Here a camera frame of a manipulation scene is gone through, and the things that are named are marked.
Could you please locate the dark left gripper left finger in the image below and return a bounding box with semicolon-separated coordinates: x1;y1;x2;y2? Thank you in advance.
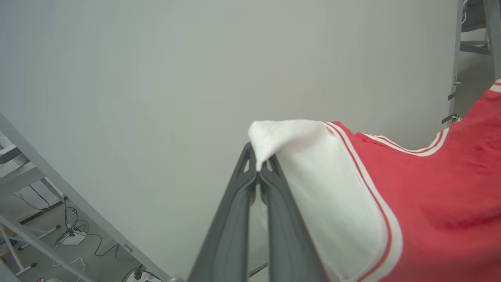
187;142;260;282

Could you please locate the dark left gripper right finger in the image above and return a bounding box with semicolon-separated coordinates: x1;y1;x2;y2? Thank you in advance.
258;154;328;282

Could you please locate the red shirt with white sleeves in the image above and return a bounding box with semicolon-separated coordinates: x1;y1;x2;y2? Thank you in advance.
247;78;501;282

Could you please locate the white power strip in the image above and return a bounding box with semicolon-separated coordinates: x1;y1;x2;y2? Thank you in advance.
61;231;88;246

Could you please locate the black floor cable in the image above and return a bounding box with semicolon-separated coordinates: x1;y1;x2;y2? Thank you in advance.
55;193;138;262

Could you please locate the grey metal frame leg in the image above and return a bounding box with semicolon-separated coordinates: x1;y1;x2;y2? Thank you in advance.
0;113;185;282
0;214;95;282

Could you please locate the grey metal frame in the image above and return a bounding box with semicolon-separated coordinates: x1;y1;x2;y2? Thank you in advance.
442;0;501;126

